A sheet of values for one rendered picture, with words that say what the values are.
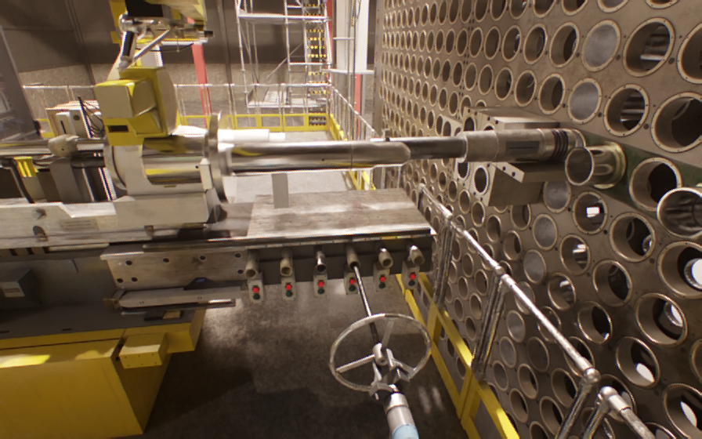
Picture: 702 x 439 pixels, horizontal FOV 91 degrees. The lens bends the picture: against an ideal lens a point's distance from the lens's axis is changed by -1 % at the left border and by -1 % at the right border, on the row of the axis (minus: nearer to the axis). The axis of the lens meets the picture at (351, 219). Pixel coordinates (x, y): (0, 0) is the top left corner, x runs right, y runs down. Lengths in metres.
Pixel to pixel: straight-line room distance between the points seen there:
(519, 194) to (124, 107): 2.28
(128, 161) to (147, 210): 0.24
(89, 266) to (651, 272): 2.81
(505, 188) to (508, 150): 0.46
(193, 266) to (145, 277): 0.26
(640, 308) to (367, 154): 1.58
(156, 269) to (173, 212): 0.39
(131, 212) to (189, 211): 0.26
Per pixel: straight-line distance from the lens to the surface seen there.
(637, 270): 2.26
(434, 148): 2.01
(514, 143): 2.20
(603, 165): 2.19
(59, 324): 2.36
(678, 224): 1.98
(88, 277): 2.33
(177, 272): 2.11
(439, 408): 2.36
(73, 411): 2.39
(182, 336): 2.05
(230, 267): 2.04
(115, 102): 1.36
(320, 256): 1.83
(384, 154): 1.58
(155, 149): 1.58
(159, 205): 1.88
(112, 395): 2.24
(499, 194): 2.58
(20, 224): 2.38
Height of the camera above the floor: 1.89
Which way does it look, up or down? 27 degrees down
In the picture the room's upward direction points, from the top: 1 degrees clockwise
